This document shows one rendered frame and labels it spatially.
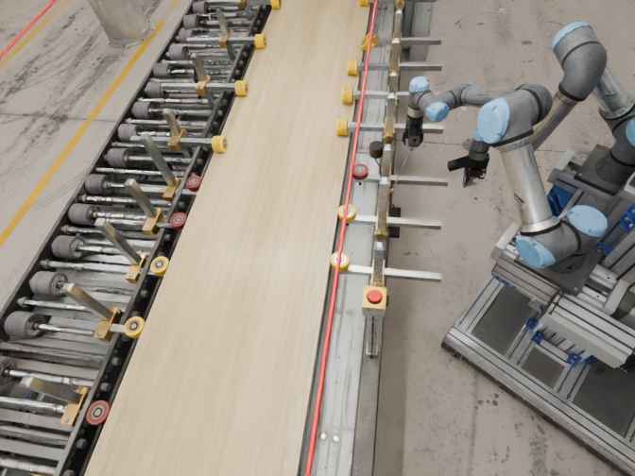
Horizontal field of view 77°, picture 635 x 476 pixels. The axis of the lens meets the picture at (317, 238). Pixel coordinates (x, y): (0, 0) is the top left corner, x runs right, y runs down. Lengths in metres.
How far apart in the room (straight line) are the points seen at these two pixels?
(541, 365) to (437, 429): 0.62
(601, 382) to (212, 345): 1.84
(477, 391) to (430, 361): 0.28
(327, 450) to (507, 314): 1.24
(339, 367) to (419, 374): 0.76
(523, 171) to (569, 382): 1.32
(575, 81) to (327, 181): 1.02
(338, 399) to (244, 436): 0.45
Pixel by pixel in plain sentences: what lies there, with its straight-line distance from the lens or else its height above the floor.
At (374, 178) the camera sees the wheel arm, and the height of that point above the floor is 0.86.
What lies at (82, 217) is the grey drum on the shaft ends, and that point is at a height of 0.83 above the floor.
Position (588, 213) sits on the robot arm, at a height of 1.27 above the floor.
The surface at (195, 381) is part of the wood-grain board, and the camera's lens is 1.59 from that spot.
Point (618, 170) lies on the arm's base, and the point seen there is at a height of 1.10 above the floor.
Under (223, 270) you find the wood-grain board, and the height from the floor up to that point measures 0.90.
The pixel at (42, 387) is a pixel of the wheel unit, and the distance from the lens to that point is 1.70.
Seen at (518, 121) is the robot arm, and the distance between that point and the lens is 1.31.
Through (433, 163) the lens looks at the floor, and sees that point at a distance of 3.25.
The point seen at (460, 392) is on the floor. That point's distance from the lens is 2.45.
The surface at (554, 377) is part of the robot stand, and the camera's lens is 2.38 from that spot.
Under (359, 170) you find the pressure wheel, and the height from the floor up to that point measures 0.91.
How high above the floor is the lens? 2.33
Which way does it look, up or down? 56 degrees down
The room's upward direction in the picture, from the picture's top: 10 degrees counter-clockwise
